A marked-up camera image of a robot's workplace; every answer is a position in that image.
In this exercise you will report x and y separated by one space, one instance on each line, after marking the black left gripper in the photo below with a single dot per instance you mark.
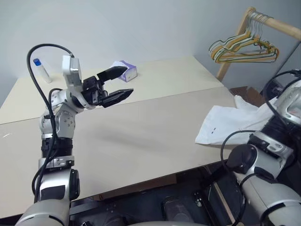
92 90

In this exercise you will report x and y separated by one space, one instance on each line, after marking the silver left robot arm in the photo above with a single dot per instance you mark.
63 122

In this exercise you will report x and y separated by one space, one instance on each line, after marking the wooden clothes rack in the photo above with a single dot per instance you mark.
282 24

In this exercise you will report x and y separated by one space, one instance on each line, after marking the bunch of coloured hangers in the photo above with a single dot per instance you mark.
231 43

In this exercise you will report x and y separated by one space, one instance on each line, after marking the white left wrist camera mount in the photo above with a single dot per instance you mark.
71 68

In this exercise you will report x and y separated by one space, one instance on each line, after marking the purple tissue box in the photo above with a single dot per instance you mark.
130 73

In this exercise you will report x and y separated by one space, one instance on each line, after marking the white shorts with striped tag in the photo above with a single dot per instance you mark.
223 122

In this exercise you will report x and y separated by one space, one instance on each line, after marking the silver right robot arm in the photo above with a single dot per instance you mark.
270 164

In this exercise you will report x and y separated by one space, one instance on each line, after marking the white bottle with blue cap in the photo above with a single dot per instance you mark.
43 71

